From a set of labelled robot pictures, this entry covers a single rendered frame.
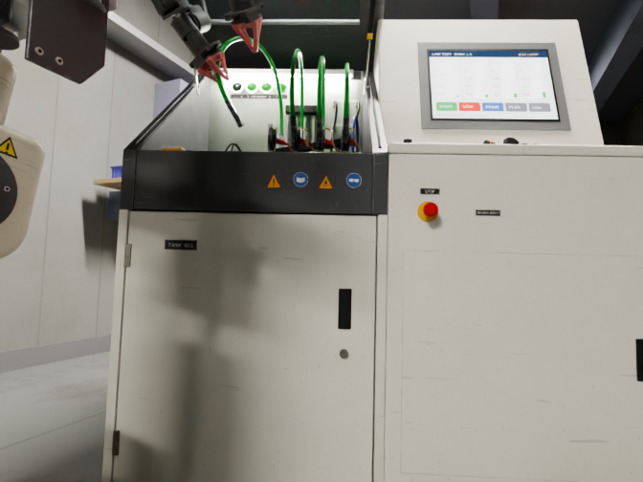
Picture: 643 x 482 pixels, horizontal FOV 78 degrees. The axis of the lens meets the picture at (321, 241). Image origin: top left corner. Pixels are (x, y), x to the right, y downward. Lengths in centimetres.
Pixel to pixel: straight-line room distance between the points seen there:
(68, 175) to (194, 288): 223
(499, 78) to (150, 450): 151
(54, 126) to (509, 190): 280
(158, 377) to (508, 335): 88
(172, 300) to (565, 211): 101
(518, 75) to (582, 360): 92
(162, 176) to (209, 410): 61
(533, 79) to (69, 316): 296
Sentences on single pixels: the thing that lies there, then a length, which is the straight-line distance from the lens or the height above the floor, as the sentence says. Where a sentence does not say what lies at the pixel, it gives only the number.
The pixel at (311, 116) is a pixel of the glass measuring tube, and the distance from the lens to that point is 165.
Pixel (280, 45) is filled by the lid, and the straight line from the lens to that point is 172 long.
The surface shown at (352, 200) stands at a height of 83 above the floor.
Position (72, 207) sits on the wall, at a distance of 319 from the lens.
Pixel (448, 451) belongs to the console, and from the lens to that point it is 112.
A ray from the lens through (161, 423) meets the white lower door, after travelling 116.
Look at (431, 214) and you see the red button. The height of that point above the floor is 79.
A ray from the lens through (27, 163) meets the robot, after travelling 61.
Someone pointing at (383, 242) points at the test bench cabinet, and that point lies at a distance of 101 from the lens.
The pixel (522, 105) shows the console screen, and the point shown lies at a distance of 150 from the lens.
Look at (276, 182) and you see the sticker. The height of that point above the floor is 87.
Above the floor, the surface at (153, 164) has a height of 91.
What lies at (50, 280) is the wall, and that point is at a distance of 311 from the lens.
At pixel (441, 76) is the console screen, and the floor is 131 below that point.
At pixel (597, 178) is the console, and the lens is 122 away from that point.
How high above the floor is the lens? 65
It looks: 4 degrees up
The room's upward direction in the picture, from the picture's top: 2 degrees clockwise
